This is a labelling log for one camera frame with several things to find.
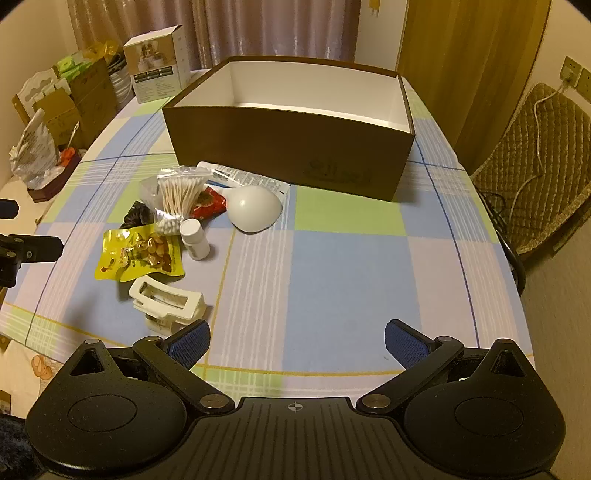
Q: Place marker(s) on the pink curtain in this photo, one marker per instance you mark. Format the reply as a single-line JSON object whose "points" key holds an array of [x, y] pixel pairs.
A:
{"points": [[277, 27]]}

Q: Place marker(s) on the white carved chair back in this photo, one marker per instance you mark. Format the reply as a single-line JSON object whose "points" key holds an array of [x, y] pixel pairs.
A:
{"points": [[37, 87]]}

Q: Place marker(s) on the white and blue tube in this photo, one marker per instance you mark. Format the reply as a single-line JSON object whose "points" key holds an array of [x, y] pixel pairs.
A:
{"points": [[249, 177]]}

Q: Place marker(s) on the green tissue pack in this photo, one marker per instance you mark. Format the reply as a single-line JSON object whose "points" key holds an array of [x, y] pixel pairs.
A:
{"points": [[71, 67]]}

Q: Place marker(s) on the plaid tablecloth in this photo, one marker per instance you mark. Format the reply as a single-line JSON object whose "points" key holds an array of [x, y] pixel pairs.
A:
{"points": [[323, 277]]}

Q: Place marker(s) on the white plastic bag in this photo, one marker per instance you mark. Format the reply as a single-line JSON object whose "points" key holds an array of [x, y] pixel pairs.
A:
{"points": [[34, 147]]}

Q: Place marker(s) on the small orange object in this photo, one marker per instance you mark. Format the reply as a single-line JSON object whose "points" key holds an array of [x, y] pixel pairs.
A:
{"points": [[68, 154]]}

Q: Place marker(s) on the brown cardboard box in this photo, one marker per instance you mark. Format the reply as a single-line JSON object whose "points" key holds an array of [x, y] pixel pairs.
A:
{"points": [[277, 147]]}

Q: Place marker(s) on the quilted chair cushion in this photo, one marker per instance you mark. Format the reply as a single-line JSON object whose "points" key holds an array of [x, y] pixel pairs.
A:
{"points": [[545, 152]]}

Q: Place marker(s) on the small cardboard box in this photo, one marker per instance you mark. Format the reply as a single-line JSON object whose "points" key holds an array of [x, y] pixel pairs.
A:
{"points": [[60, 115]]}

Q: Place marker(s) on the white plastic spoon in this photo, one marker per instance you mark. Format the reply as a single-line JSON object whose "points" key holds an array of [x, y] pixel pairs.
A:
{"points": [[256, 210]]}

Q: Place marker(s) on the yellow plastic bag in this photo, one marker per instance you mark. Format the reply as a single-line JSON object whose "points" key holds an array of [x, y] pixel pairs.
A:
{"points": [[101, 50]]}

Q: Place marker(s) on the red snack packet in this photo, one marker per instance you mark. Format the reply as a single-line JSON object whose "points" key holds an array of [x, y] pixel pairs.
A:
{"points": [[207, 205]]}

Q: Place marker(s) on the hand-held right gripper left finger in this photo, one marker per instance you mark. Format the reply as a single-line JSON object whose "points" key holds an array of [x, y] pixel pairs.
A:
{"points": [[189, 344]]}

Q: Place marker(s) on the white pill bottle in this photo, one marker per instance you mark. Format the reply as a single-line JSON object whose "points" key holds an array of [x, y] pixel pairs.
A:
{"points": [[195, 240]]}

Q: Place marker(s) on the dark shaggy rug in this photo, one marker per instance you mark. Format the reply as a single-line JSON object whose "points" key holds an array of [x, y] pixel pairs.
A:
{"points": [[14, 447]]}

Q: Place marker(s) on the wall socket with plug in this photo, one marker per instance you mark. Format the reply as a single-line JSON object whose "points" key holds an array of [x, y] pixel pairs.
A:
{"points": [[570, 69]]}

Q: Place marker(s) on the bag of cotton swabs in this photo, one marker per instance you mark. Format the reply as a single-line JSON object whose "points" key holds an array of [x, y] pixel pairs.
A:
{"points": [[178, 198]]}

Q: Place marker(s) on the tall cardboard box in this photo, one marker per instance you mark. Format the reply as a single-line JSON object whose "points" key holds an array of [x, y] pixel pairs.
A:
{"points": [[94, 101]]}

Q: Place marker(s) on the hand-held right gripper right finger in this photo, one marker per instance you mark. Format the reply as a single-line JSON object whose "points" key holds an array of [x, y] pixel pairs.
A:
{"points": [[406, 344]]}

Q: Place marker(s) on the black chair frame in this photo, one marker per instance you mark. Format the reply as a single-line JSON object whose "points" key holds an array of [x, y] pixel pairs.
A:
{"points": [[512, 258]]}

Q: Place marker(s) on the stack of metal bowls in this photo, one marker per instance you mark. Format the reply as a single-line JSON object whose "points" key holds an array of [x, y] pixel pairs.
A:
{"points": [[121, 81]]}

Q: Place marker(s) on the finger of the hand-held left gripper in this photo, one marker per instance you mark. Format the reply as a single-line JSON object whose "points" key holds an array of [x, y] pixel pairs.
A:
{"points": [[37, 248], [8, 209]]}

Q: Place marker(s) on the black scrunchie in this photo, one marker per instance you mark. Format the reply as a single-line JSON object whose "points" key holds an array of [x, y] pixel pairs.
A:
{"points": [[138, 216]]}

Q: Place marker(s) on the yellow snack packet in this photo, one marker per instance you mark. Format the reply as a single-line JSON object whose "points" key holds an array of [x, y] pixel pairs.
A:
{"points": [[138, 254]]}

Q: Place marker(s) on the wooden door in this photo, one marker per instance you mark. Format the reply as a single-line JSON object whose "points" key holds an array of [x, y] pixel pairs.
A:
{"points": [[461, 46]]}

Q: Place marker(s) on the white hair claw clip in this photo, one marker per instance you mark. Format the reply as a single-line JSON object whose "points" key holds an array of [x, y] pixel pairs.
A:
{"points": [[161, 304]]}

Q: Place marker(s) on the beige wall socket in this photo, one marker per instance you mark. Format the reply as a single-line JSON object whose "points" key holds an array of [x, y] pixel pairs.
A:
{"points": [[585, 79]]}

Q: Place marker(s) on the white product box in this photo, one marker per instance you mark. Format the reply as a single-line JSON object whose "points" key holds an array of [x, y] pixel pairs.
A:
{"points": [[157, 78]]}

